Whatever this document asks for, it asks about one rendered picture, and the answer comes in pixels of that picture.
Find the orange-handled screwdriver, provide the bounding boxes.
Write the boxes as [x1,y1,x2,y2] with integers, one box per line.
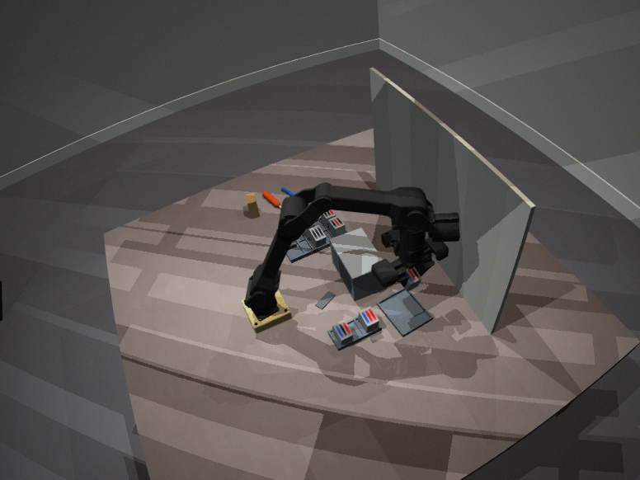
[262,191,281,208]

